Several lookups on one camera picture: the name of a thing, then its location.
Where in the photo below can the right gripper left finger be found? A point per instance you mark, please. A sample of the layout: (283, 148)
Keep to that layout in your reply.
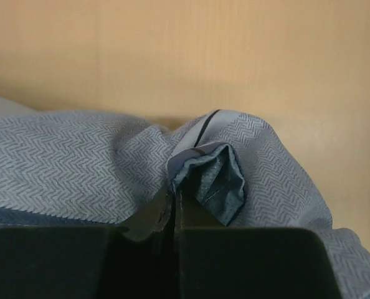
(132, 260)

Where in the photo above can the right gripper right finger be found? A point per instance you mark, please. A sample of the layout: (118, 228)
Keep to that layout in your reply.
(216, 261)

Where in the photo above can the blue striped pillowcase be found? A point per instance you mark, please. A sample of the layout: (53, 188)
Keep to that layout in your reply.
(79, 168)

